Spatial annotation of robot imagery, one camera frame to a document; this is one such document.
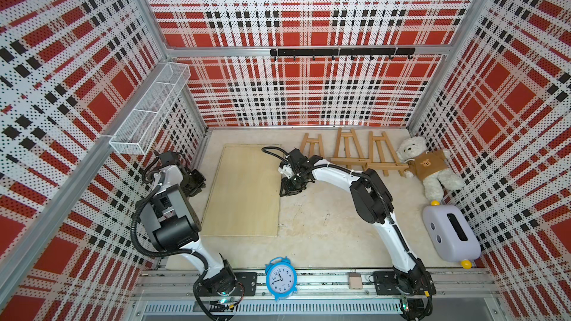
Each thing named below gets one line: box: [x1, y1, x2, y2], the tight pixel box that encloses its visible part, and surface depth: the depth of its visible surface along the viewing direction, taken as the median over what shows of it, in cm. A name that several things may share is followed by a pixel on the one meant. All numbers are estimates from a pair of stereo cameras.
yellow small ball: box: [460, 260, 473, 270], surface depth 75 cm
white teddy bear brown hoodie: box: [396, 135, 464, 203], surface depth 98 cm
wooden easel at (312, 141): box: [300, 132, 325, 160], surface depth 116 cm
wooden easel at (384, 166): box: [365, 130, 409, 177], surface depth 110 cm
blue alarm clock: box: [264, 256, 298, 302], surface depth 75 cm
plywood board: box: [200, 144, 285, 238], surface depth 95 cm
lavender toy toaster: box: [422, 204, 482, 263], surface depth 78 cm
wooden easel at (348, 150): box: [330, 127, 372, 171], surface depth 113 cm
